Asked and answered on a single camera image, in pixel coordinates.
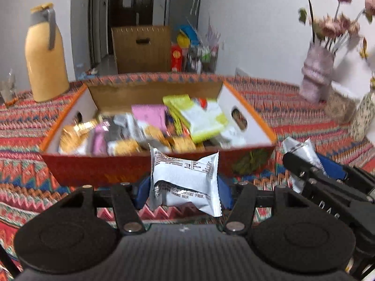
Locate white snack wrapper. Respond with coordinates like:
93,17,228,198
149,147,222,218

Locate silver white snack packet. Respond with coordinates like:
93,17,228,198
281,136,327,193

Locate green white snack bar packet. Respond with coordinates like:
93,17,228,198
163,95,229,143

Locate pink snack packet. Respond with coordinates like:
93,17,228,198
92,121,110,155
131,105,167,131

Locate orange oat crisp snack packet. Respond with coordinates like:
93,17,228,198
58,119,98,155

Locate floral white slim vase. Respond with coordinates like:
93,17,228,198
349,90,374,141

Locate red cardboard pumpkin box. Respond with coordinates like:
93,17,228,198
41,82,277,186

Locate pink textured flower vase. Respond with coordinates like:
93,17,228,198
299,42,335,104

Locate patterned red tablecloth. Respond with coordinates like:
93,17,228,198
1,74,374,280

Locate dried pink roses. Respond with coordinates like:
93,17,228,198
298,0,374,55

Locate yellow thermos jug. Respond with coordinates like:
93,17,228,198
25,3,69,102

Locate drinking glass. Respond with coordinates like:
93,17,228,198
1,69,18,108

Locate dark entrance door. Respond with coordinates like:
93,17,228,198
107,0,153,55

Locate grey refrigerator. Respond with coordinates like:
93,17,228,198
169,0,200,34

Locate wire storage cart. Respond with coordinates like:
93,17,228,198
184,45,219,74

